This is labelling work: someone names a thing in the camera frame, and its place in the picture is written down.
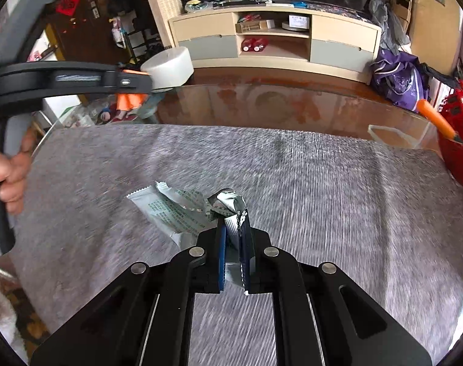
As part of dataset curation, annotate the small cardboard box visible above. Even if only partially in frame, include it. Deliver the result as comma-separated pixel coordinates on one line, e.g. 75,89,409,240
391,0,413,33

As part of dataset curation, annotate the purple bag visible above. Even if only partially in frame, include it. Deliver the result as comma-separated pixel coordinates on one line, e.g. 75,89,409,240
369,49,430,112

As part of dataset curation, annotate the orange handled tool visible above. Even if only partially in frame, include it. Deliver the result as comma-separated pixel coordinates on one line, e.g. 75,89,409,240
416,99,462,142

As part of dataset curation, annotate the flat cardboard box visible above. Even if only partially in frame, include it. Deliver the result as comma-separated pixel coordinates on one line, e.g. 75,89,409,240
235,20,275,34

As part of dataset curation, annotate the white green printed wrapper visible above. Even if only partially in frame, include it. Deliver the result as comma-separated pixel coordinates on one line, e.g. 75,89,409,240
126,182,219,248

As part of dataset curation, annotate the grey jacket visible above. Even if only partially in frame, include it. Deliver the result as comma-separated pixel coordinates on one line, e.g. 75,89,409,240
365,0,412,52

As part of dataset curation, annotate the dark wooden door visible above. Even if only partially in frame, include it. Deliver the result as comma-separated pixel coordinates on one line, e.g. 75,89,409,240
41,0,121,65

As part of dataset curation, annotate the red plastic basket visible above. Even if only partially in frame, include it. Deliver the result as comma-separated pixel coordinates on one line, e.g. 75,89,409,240
438,80,463,195

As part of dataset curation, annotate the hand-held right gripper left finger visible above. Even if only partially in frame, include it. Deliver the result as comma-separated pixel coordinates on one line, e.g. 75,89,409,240
29,226,227,366

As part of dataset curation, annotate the person's left hand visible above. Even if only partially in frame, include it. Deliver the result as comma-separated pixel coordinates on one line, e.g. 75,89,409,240
0,126,37,216

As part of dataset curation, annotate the silver foil wrapper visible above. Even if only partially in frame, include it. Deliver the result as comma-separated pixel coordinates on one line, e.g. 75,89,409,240
206,188,252,296

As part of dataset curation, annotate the white round stool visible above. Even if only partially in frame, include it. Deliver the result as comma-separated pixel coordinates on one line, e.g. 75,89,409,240
140,46,195,93

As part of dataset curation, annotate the large cardboard sheet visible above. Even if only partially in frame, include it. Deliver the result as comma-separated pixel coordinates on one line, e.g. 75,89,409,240
410,0,463,77

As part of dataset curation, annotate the grey woven table mat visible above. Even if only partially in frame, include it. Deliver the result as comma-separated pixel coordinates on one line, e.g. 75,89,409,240
3,124,463,366

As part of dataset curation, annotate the red paper decoration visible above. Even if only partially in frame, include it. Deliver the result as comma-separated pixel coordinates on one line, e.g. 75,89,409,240
56,0,80,16

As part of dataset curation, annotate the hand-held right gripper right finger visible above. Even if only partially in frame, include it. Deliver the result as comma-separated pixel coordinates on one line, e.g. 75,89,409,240
240,209,433,366

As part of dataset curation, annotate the beige grey tv cabinet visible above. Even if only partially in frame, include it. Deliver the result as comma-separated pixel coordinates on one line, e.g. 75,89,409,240
168,5,382,85

